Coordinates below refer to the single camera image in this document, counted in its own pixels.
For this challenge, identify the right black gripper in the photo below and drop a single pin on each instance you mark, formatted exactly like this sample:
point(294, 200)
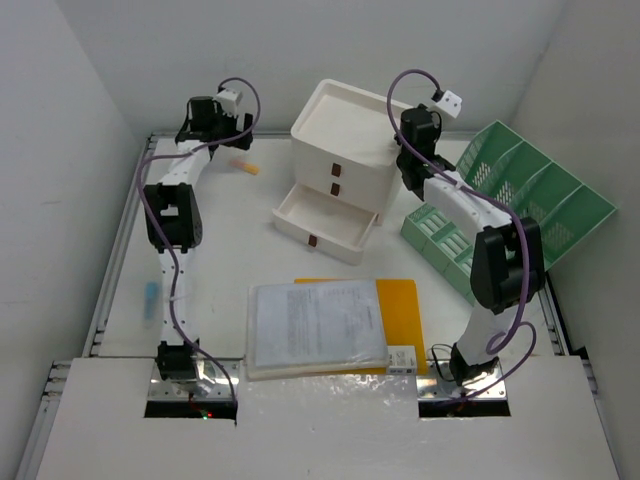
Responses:
point(437, 122)

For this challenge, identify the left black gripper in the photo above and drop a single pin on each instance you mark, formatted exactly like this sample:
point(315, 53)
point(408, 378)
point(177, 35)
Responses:
point(232, 119)

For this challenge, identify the pink orange highlighter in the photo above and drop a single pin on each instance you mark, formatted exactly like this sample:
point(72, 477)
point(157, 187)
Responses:
point(246, 167)

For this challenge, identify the white three-drawer organizer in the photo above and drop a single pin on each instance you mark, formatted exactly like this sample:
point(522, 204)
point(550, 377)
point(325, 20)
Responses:
point(344, 146)

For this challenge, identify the white drawer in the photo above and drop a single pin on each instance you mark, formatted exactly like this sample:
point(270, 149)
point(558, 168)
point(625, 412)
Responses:
point(324, 223)

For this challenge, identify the small clear blue-capped bottle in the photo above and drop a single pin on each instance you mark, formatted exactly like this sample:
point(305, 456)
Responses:
point(151, 294)

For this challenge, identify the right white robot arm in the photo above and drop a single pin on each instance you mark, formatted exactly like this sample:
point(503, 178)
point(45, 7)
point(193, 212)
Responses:
point(507, 265)

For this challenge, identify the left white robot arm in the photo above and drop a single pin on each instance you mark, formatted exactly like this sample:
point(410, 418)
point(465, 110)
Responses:
point(173, 220)

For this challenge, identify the green plastic file tray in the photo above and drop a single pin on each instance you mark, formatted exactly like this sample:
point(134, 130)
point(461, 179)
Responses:
point(502, 164)

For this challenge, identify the yellow folder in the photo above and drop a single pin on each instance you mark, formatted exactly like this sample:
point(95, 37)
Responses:
point(400, 314)

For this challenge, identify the clear sleeve with papers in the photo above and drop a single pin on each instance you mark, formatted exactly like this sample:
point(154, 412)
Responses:
point(314, 328)

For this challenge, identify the small white box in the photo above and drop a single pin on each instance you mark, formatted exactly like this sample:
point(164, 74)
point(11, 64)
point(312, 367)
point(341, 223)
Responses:
point(402, 360)

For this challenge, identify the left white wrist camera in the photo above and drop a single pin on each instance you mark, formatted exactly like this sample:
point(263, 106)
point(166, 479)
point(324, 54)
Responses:
point(229, 101)

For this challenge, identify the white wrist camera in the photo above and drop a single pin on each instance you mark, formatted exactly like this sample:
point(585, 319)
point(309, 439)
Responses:
point(447, 103)
point(229, 101)

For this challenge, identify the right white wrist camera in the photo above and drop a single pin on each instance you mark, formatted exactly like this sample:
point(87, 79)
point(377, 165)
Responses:
point(447, 103)

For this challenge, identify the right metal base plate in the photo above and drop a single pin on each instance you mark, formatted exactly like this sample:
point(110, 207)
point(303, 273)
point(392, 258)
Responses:
point(484, 387)

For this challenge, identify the metal base plate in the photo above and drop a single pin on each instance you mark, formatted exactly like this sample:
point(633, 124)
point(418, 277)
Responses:
point(208, 384)
point(484, 387)

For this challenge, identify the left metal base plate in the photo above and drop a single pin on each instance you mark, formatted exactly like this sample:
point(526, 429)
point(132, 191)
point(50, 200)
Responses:
point(208, 384)

